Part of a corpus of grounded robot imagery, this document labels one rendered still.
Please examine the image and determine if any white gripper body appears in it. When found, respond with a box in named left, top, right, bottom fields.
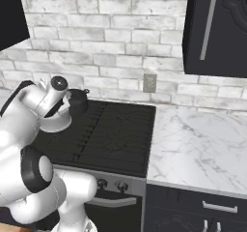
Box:
left=41, top=107, right=72, bottom=134

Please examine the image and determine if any black kettle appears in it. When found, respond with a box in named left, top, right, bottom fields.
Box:
left=68, top=87, right=91, bottom=116

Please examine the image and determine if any black stove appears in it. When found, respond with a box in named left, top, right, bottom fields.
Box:
left=31, top=99, right=158, bottom=232

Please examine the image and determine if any black stove knob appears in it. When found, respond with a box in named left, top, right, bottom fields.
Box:
left=96, top=178, right=109, bottom=190
left=116, top=181, right=129, bottom=193

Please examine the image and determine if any black oven door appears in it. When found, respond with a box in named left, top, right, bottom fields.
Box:
left=84, top=190, right=145, bottom=232

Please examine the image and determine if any black drawer front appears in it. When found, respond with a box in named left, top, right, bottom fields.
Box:
left=145, top=184, right=247, bottom=219

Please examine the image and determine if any black base cupboard door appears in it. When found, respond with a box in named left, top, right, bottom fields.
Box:
left=145, top=208, right=214, bottom=232
left=211, top=214, right=247, bottom=232

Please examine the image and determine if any silver oven door handle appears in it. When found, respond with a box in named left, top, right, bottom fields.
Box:
left=85, top=195, right=138, bottom=209

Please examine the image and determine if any grey wall outlet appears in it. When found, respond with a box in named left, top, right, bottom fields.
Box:
left=142, top=72, right=158, bottom=94

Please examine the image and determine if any black wall cupboard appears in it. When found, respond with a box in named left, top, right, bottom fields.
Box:
left=0, top=0, right=31, bottom=52

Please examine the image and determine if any silver long cupboard handle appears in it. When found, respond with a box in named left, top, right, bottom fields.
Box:
left=199, top=0, right=218, bottom=62

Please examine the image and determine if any silver drawer handle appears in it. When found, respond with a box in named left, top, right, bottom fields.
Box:
left=201, top=200, right=239, bottom=215

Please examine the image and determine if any black wall cupboard door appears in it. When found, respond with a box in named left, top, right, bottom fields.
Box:
left=181, top=0, right=247, bottom=79

